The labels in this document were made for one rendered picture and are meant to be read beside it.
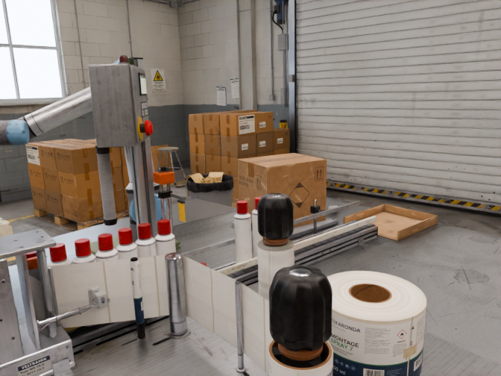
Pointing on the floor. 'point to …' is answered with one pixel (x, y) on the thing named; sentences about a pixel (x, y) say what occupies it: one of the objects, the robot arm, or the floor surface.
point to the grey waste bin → (214, 196)
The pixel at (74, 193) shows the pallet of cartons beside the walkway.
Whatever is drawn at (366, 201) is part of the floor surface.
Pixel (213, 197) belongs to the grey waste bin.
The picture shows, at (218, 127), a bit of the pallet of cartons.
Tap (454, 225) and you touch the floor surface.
